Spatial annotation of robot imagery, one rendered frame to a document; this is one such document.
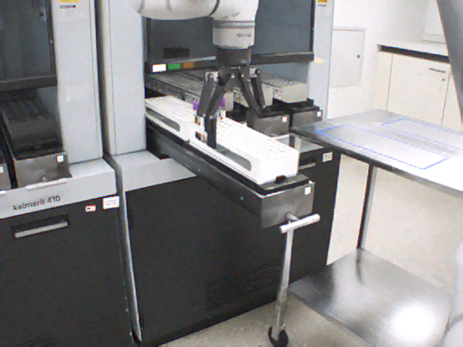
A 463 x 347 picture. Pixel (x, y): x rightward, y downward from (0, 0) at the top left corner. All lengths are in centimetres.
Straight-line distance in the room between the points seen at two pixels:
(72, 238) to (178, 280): 40
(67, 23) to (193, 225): 69
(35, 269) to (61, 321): 20
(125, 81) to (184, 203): 40
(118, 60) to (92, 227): 46
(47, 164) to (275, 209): 57
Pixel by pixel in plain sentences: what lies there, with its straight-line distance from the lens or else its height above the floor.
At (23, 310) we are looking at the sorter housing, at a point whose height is 37.
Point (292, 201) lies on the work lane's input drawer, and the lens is 91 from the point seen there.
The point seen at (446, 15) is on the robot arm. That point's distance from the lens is 45.
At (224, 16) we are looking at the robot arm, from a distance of 94.
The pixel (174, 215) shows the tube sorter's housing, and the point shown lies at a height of 55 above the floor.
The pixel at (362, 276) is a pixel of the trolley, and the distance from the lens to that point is 160.
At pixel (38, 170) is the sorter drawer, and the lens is 114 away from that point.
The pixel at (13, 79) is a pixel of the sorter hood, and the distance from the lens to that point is 115.
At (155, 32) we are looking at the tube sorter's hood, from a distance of 125.
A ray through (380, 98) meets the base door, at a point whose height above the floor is 44.
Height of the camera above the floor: 117
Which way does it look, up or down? 21 degrees down
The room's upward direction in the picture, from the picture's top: 1 degrees clockwise
